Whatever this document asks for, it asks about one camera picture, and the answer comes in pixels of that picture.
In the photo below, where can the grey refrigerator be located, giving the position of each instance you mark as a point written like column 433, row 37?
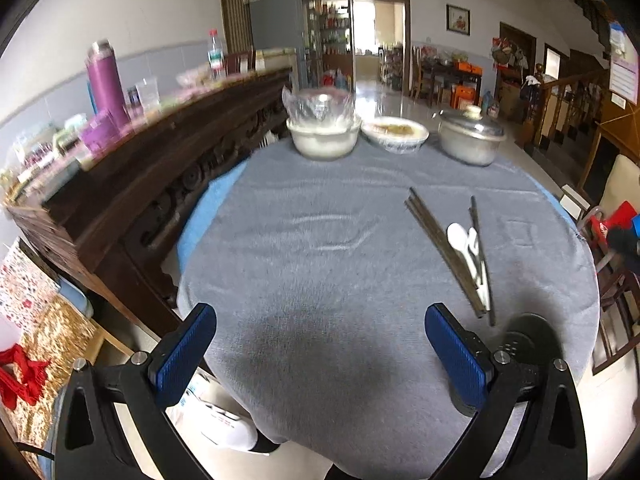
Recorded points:
column 283, row 24

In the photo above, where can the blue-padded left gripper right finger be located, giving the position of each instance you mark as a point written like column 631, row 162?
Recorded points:
column 526, row 371

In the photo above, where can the purple thermos bottle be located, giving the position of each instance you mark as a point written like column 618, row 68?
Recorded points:
column 105, row 83

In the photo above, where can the grey felt tablecloth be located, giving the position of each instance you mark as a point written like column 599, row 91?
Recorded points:
column 320, row 278

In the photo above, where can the dark wooden sideboard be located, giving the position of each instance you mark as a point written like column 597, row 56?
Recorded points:
column 111, row 226

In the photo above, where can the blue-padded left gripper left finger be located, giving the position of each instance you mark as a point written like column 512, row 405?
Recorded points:
column 91, row 443

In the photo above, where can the white plastic spoon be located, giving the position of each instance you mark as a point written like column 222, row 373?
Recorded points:
column 457, row 237
column 481, row 276

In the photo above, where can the aluminium pot with lid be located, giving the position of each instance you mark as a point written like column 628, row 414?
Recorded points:
column 469, row 136

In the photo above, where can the clear water bottle red cap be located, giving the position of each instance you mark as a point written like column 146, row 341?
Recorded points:
column 215, row 55

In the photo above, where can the patterned bowl with food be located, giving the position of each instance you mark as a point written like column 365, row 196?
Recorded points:
column 395, row 134

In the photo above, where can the framed wall picture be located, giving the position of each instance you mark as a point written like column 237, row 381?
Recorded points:
column 458, row 20

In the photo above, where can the red plastic chair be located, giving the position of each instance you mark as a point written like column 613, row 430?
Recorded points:
column 614, row 233

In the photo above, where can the wall calendar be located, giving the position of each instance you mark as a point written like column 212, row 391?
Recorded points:
column 624, row 65

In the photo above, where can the clear plastic cup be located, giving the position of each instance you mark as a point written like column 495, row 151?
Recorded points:
column 148, row 94

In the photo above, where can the white bowl with plastic wrap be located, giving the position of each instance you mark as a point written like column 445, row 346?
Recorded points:
column 322, row 121

